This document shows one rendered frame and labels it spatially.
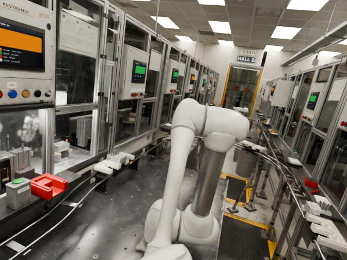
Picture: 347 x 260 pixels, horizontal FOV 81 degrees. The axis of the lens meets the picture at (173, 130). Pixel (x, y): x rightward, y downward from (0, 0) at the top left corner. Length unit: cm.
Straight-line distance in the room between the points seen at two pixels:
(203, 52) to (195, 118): 885
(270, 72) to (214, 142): 862
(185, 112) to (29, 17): 82
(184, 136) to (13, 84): 81
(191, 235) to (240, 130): 60
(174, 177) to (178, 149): 10
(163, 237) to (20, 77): 94
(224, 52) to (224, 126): 871
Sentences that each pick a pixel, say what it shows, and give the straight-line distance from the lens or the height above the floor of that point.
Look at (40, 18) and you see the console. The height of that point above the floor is 177.
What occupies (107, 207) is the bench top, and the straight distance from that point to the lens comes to 156.
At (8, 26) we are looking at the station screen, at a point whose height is 170.
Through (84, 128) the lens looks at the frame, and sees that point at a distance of 182.
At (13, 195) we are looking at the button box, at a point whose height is 98.
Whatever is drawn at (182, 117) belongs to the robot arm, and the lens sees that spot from 82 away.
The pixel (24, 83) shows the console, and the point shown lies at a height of 147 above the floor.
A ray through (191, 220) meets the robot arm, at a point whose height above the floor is 94.
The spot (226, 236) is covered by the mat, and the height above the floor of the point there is 1.
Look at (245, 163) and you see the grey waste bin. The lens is 406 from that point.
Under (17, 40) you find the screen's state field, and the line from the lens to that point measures 116.
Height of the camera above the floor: 161
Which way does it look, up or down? 14 degrees down
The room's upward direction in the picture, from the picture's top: 9 degrees clockwise
